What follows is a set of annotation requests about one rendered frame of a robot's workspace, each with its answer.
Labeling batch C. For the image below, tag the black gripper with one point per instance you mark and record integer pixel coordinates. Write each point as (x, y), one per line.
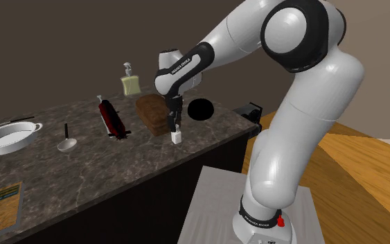
(174, 104)

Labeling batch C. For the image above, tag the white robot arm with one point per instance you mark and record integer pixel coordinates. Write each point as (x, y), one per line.
(292, 111)

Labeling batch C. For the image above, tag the brown bread loaf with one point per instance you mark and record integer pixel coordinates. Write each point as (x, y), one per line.
(152, 111)

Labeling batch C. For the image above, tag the black ball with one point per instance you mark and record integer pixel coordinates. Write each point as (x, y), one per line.
(200, 109)

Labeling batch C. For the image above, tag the small white bottle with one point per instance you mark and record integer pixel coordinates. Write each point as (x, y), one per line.
(176, 137)

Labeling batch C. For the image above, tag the yellow soap dispenser bottle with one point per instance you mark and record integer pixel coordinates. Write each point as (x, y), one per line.
(130, 84)

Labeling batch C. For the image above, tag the red and black brush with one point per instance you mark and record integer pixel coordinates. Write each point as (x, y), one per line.
(112, 118)

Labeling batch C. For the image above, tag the black appliance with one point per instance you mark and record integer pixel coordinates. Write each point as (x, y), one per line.
(250, 113)

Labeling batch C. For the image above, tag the grey robot stand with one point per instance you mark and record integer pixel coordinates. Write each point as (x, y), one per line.
(211, 199)

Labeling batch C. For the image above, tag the white oval baking dish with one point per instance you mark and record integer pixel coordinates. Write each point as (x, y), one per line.
(7, 138)

